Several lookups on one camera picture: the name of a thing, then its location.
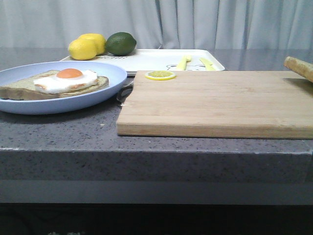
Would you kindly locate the light blue round plate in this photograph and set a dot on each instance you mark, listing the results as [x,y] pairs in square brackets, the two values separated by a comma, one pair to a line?
[116,75]

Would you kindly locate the bread slice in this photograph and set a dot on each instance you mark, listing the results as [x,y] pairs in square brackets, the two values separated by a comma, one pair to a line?
[300,67]
[24,89]

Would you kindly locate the white serving tray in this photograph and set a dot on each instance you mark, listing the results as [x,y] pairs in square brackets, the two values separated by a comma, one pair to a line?
[160,59]

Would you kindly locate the metal spoon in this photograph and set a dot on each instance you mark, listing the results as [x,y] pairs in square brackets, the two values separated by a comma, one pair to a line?
[124,92]

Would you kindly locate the lemon slice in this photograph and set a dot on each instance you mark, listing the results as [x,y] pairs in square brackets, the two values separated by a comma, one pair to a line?
[160,75]

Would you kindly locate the yellow plastic fork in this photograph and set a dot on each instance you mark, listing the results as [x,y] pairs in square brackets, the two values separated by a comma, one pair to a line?
[183,63]

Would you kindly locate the wooden cutting board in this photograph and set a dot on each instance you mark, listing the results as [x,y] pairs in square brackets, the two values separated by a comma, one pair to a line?
[220,104]

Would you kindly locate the yellow plastic knife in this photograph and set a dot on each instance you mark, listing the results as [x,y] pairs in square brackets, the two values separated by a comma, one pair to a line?
[207,64]

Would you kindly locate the green lime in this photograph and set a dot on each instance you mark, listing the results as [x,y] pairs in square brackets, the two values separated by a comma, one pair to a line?
[120,44]

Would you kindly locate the white curtain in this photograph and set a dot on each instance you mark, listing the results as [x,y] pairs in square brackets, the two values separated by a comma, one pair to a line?
[185,24]

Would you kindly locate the rear yellow lemon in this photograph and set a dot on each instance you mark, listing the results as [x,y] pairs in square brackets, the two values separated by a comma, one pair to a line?
[99,40]

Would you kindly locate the yellow lemon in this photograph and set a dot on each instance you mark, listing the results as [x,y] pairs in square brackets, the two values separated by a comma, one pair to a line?
[99,40]
[82,49]

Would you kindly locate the fried egg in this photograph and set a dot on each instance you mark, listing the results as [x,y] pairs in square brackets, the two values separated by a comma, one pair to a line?
[67,80]

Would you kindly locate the front yellow lemon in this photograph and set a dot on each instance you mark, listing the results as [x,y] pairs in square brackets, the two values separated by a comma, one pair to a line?
[82,49]

